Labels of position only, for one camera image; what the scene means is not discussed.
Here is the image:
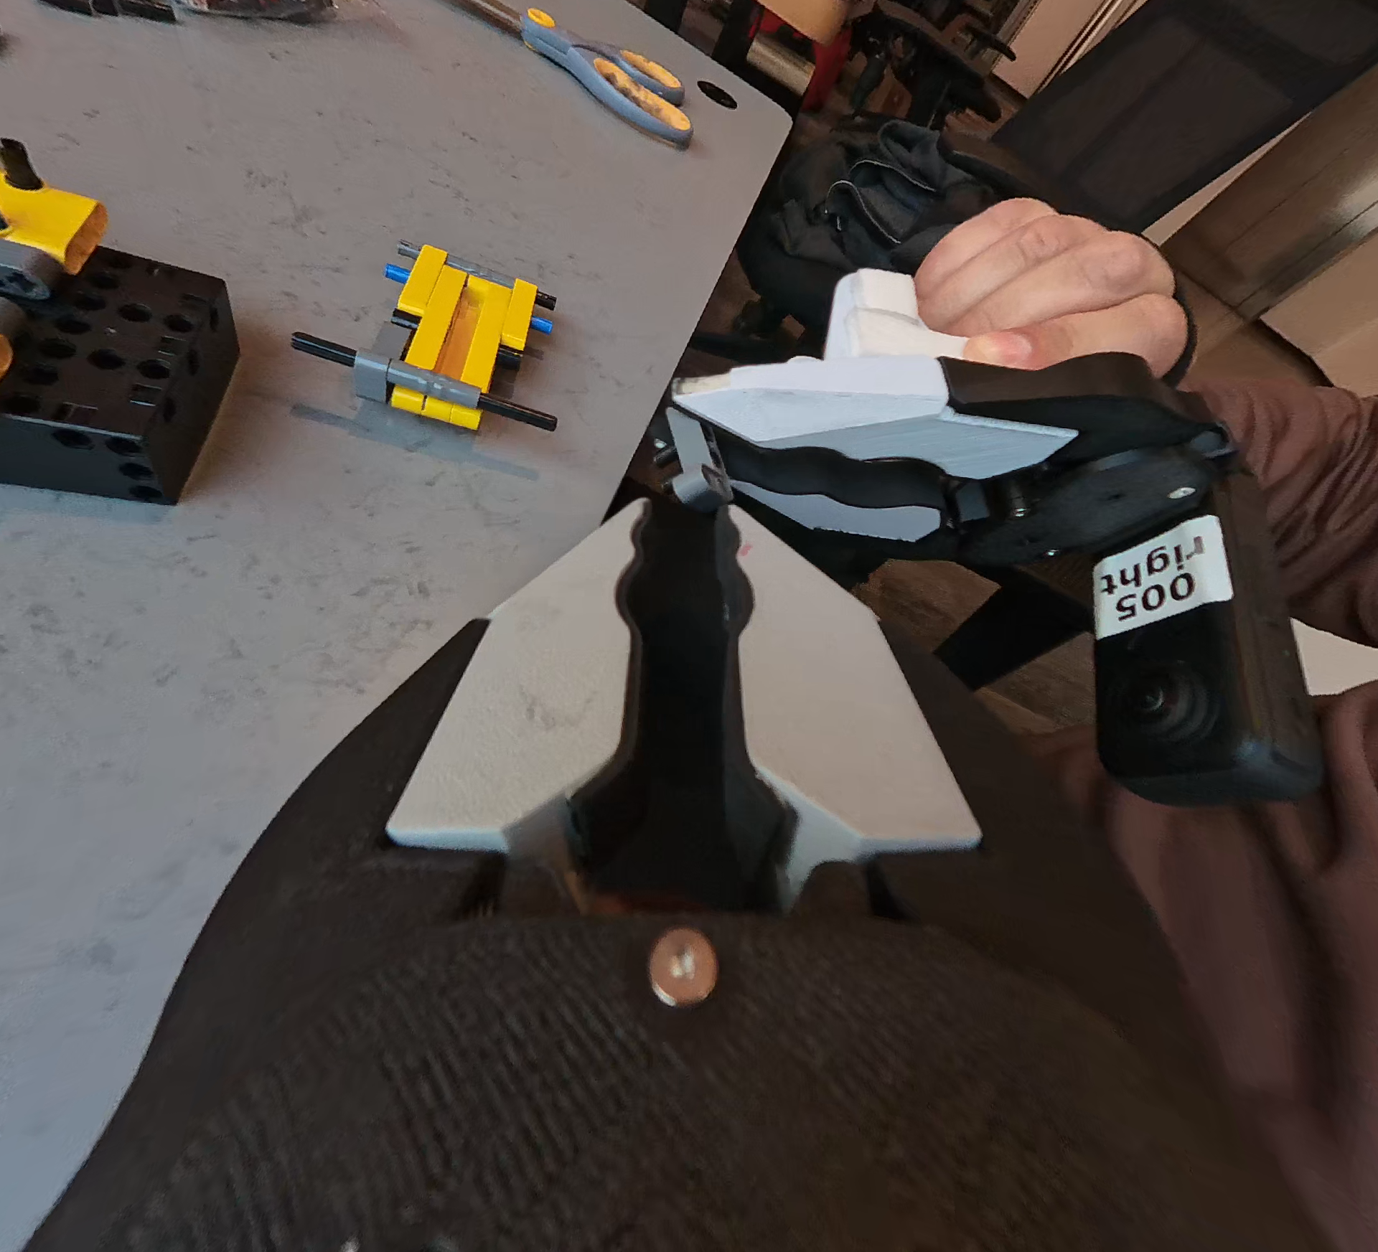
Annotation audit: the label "yellow brick panel piece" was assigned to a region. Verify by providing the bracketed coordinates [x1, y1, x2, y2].
[353, 244, 557, 433]

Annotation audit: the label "yellow black brick vehicle model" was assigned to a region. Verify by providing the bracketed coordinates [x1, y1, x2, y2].
[0, 136, 237, 507]

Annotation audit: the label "person's right hand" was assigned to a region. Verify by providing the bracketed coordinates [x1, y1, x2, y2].
[914, 198, 1197, 387]

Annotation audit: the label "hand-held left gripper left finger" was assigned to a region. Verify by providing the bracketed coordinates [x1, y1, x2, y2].
[387, 503, 661, 862]

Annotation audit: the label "grey orange scissors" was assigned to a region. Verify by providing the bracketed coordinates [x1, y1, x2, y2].
[363, 0, 697, 149]

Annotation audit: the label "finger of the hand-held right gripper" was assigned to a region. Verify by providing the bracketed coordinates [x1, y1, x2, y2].
[671, 270, 1083, 501]
[722, 448, 963, 553]

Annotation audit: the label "small grey pin beam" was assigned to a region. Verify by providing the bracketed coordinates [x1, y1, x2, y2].
[664, 461, 729, 516]

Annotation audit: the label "grey desk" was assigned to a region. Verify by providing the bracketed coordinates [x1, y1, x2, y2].
[0, 0, 798, 1252]

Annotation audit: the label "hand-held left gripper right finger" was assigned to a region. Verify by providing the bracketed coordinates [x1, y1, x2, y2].
[718, 517, 986, 892]

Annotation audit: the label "black backpack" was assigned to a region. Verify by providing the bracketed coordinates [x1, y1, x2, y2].
[739, 113, 1018, 345]

